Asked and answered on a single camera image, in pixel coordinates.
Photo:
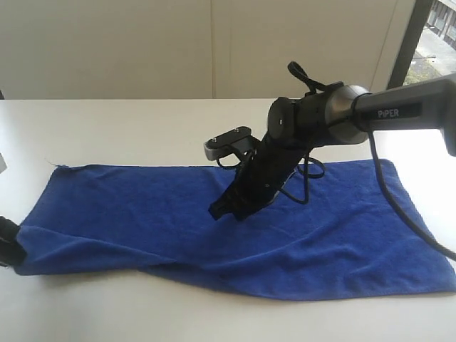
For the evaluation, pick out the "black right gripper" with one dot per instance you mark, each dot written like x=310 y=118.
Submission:
x=257 y=185

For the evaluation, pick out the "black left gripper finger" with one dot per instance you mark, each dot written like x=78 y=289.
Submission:
x=12 y=253

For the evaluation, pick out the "blue microfiber towel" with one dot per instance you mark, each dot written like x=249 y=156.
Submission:
x=347 y=242

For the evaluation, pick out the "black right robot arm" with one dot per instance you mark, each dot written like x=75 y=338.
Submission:
x=340 y=115

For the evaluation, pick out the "dark window frame post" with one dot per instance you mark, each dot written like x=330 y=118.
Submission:
x=409 y=42

